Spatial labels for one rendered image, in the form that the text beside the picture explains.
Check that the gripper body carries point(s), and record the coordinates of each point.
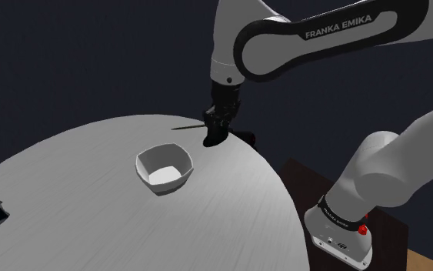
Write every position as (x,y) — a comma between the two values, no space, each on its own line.
(223,105)

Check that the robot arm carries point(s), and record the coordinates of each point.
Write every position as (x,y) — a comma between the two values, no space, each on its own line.
(381,169)

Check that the black object with red mark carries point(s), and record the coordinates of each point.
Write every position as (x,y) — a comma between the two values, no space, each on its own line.
(244,136)

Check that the thin dark pencil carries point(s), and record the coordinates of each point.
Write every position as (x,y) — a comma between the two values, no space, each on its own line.
(188,127)

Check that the white angular bowl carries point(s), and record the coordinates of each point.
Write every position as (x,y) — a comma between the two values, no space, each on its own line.
(163,175)

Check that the round grey table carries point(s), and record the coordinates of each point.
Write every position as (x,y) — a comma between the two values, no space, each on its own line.
(88,210)

